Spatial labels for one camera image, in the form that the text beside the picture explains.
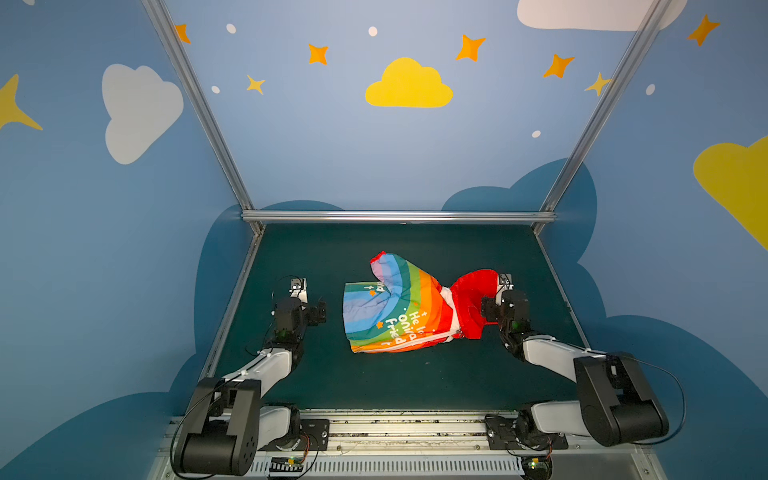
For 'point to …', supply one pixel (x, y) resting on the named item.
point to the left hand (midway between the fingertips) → (304, 297)
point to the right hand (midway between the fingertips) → (505, 292)
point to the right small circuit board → (536, 467)
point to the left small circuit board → (286, 464)
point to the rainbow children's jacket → (408, 309)
